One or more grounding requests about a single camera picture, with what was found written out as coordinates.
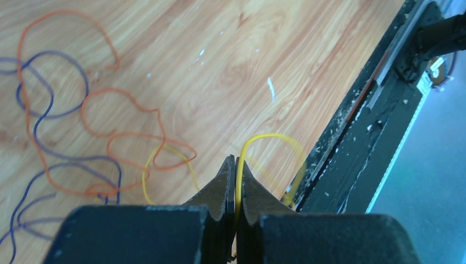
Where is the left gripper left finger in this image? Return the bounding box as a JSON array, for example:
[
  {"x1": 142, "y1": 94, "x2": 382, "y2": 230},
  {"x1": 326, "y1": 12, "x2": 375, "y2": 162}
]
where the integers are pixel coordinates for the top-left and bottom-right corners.
[{"x1": 183, "y1": 155, "x2": 235, "y2": 263}]

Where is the dark purple wire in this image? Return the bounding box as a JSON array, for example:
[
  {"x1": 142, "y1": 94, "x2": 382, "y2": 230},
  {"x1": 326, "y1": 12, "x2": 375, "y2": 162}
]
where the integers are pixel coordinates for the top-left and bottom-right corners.
[{"x1": 0, "y1": 50, "x2": 123, "y2": 264}]

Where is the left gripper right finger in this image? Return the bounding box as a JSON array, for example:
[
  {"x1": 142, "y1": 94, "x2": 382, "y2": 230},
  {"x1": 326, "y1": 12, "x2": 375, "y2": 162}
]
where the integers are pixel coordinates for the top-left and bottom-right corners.
[{"x1": 236, "y1": 163, "x2": 296, "y2": 263}]

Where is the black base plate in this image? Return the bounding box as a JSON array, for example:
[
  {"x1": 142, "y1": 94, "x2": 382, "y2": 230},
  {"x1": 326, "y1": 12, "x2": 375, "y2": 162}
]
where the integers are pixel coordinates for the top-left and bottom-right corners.
[{"x1": 292, "y1": 1, "x2": 465, "y2": 213}]

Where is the orange wire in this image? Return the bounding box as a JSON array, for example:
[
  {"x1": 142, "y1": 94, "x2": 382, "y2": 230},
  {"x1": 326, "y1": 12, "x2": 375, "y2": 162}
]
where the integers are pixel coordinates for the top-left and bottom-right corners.
[{"x1": 16, "y1": 9, "x2": 198, "y2": 197}]

